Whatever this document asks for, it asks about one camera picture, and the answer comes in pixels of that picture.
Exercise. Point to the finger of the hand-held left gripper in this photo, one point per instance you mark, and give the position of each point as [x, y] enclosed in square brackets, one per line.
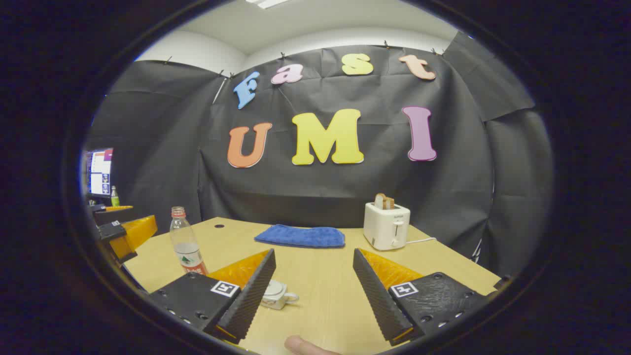
[111, 216]
[130, 235]

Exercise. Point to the ceiling light panel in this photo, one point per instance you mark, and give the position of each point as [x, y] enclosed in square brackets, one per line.
[266, 2]

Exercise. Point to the computer monitor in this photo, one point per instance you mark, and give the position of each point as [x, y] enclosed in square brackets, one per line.
[100, 172]

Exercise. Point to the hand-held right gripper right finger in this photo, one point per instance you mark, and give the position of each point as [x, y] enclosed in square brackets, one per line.
[377, 298]

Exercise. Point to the white teacup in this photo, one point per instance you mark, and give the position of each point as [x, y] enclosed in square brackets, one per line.
[278, 301]

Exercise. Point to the bread slice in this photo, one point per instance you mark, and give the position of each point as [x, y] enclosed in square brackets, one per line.
[383, 201]

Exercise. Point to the white toaster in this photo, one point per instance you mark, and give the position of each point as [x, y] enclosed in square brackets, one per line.
[384, 227]

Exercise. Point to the blue towel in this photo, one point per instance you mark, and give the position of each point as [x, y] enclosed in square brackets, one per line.
[300, 236]

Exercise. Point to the clear plastic water bottle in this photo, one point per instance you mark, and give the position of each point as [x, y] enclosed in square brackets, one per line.
[186, 246]

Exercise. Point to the black backdrop cloth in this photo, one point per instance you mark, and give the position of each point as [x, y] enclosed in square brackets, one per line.
[345, 187]

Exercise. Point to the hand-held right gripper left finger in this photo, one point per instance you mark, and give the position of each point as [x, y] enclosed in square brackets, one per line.
[249, 301]

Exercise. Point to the green bottle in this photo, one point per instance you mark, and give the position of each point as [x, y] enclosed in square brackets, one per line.
[115, 197]

